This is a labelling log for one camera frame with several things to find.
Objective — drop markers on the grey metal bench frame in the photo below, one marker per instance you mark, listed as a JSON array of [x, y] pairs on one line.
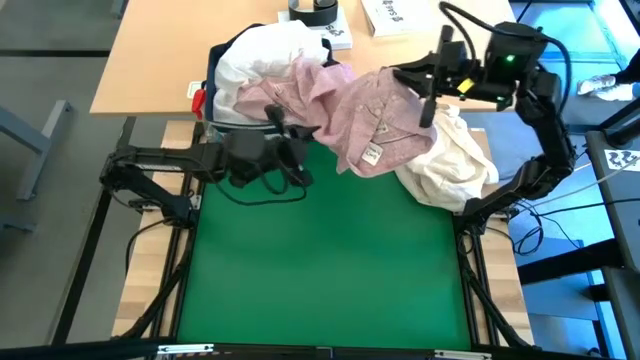
[[35, 140]]

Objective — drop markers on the black metal table frame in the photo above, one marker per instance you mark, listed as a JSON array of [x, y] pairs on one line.
[[100, 351]]

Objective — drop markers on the light wooden desk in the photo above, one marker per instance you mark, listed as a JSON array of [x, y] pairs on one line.
[[150, 60]]

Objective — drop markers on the navy white striped laundry basket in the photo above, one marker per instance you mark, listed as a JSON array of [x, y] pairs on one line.
[[210, 85]]

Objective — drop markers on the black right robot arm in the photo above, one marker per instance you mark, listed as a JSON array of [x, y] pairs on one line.
[[550, 130]]

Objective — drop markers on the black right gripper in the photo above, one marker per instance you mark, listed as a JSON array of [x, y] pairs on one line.
[[450, 70]]

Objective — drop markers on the person's white shoe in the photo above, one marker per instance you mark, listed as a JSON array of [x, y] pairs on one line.
[[595, 84], [617, 92]]

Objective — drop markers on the green table mat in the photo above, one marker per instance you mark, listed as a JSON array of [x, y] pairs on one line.
[[325, 260]]

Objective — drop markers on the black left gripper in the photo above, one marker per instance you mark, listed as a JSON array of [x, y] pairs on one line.
[[260, 155]]

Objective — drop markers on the black desk leg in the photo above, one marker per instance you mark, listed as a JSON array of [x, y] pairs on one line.
[[622, 129]]

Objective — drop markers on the cream shirt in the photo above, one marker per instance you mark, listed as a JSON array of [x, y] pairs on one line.
[[445, 165]]

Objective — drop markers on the grey side table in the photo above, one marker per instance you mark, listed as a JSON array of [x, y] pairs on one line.
[[620, 225]]

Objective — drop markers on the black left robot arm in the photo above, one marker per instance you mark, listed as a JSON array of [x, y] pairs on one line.
[[150, 162]]

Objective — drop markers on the black white marker sticker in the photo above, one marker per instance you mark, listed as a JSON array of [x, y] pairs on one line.
[[622, 160]]

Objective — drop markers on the white book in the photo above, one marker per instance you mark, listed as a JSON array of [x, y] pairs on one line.
[[400, 17]]

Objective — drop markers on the person's leg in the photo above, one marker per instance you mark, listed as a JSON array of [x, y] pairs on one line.
[[629, 72]]

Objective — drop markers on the black curved headband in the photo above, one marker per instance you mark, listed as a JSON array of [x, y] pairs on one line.
[[312, 17]]

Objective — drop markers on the pink button shirt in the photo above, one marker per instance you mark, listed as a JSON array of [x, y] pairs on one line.
[[360, 115]]

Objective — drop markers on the white button shirt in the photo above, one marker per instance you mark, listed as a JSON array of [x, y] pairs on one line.
[[260, 55]]

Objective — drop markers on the small white card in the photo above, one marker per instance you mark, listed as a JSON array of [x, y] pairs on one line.
[[195, 90]]

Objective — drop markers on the white paper under tape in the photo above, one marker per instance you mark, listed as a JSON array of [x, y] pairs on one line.
[[337, 36]]

